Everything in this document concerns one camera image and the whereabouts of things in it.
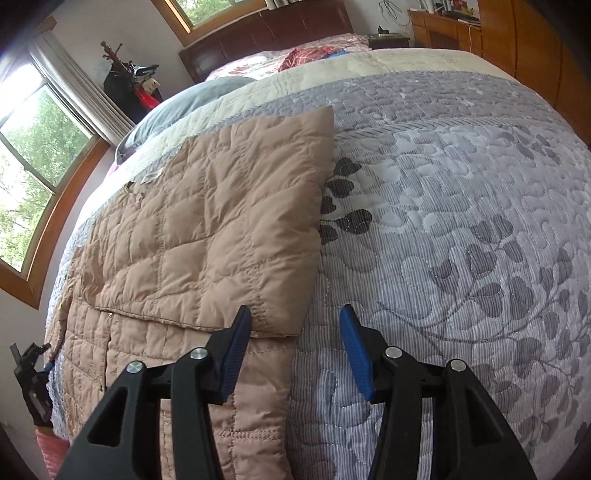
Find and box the white window curtain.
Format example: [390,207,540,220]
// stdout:
[27,32,134,147]

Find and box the dark nightstand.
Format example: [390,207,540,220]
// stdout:
[368,26,410,50]

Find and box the grey-blue pillow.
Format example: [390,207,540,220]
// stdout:
[115,76,256,165]

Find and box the pink floral bed sheet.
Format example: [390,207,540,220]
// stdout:
[205,33,370,81]

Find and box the wooden wardrobe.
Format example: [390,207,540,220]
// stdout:
[478,0,590,144]

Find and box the blue cloth item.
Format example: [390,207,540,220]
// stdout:
[325,50,349,59]

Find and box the dark wooden headboard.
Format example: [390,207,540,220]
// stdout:
[179,1,353,83]

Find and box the beige quilted down jacket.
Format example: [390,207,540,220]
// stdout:
[46,107,334,479]

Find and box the wooden desk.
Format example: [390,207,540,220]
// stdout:
[409,10,483,57]

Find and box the pink sleeved left forearm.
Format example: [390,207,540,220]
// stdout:
[35,427,70,479]

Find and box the grey floral quilted bedspread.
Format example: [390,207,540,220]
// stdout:
[65,49,590,479]

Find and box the red patterned cloth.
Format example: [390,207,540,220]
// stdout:
[279,46,342,72]

